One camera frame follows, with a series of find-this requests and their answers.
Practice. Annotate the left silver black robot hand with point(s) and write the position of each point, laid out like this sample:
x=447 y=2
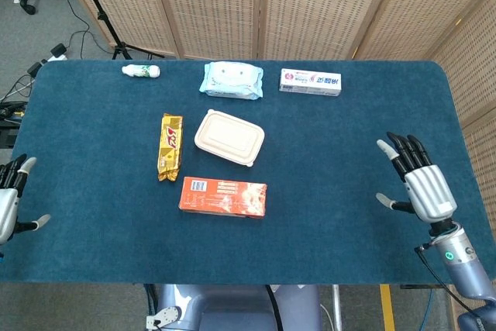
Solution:
x=7 y=207

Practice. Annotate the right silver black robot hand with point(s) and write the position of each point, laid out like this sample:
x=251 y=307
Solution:
x=430 y=191

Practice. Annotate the beige lidded food container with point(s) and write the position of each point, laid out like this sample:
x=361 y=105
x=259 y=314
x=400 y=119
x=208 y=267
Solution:
x=229 y=138

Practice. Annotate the black equipment box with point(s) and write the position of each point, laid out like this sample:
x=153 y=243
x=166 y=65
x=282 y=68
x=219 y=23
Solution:
x=9 y=129

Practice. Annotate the blue table cover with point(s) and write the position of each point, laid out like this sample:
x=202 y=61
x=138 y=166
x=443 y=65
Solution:
x=116 y=238

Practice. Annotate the white toothpaste box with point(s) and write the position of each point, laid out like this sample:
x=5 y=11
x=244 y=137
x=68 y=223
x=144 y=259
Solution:
x=310 y=83

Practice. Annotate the white power strip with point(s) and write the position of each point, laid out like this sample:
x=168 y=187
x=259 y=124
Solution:
x=59 y=52

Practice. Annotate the gold snack packet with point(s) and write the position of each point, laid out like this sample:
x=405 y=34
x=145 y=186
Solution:
x=170 y=147

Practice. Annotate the small white green bottle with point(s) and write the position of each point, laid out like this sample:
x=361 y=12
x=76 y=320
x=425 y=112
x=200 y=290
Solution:
x=140 y=71

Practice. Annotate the orange biscuit box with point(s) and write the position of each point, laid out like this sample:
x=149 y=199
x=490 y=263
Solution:
x=222 y=197

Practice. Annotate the black tripod stand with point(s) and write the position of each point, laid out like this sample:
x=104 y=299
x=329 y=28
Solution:
x=104 y=17

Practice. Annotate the light blue wet wipes pack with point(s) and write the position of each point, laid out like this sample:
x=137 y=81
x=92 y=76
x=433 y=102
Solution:
x=231 y=81

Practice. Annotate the grey-blue robot torso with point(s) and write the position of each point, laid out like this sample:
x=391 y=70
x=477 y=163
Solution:
x=232 y=307

